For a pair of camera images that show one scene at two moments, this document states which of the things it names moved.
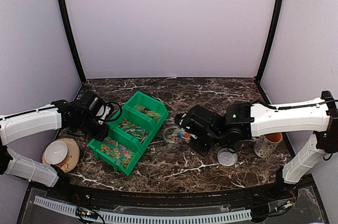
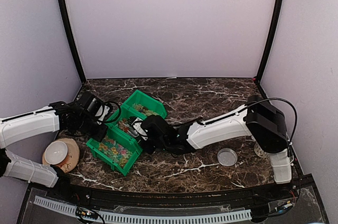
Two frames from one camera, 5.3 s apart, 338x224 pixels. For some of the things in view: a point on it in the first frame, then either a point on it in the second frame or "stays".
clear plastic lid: (227, 158) stays
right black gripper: (202, 150) to (149, 149)
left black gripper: (101, 136) stays
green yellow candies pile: (148, 112) stays
